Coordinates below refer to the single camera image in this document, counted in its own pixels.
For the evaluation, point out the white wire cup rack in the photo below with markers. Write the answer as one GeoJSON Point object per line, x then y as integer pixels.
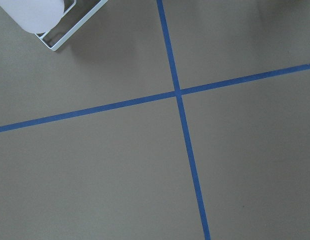
{"type": "Point", "coordinates": [76, 14]}

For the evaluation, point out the white cup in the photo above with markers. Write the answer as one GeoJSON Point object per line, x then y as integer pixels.
{"type": "Point", "coordinates": [34, 16]}

